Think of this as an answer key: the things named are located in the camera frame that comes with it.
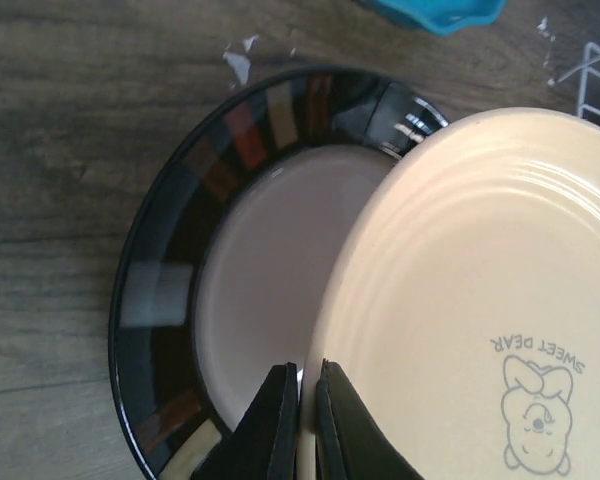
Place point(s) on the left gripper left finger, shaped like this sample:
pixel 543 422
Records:
pixel 263 445

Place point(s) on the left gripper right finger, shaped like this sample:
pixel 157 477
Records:
pixel 350 445

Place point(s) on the yellow bear plate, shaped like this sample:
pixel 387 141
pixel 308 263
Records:
pixel 464 307

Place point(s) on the black rimmed beige plate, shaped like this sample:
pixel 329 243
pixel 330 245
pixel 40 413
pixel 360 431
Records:
pixel 227 260

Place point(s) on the blue dotted plate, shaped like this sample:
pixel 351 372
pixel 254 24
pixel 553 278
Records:
pixel 439 17

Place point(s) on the white wire dish rack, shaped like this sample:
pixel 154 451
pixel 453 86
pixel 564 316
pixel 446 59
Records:
pixel 587 74

